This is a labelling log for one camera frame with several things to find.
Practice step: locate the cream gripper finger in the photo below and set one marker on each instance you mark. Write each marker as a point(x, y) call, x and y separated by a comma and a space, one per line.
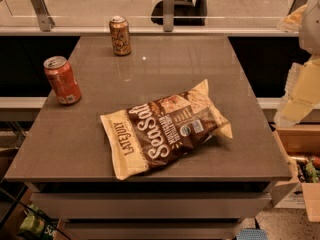
point(292, 21)
point(302, 93)

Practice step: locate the cardboard box with items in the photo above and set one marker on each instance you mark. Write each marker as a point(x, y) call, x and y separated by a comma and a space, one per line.
point(300, 146)

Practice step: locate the red soda can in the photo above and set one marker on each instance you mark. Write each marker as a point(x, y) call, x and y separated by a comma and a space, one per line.
point(60, 75)

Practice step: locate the green snack bag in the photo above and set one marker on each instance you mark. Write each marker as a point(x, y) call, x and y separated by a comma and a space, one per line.
point(37, 225)

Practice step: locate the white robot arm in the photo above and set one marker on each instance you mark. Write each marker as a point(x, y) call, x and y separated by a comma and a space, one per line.
point(309, 28)

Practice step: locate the left metal railing bracket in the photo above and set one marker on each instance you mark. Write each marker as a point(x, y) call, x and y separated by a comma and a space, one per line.
point(45, 21)

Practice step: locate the middle metal railing bracket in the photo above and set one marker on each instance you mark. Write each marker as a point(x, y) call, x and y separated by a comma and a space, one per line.
point(168, 15)

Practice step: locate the blue mesh object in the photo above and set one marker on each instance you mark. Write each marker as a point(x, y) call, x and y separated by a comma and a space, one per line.
point(251, 234)

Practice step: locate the orange soda can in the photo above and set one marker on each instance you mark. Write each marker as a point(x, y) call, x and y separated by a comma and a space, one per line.
point(119, 30)

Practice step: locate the brown sea salt chip bag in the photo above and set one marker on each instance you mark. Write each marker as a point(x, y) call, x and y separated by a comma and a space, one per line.
point(159, 132)

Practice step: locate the black office chair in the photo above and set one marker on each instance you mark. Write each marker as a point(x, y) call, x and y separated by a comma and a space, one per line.
point(189, 12)

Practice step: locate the grey table drawer unit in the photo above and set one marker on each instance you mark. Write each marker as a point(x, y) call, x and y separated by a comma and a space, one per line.
point(151, 216)

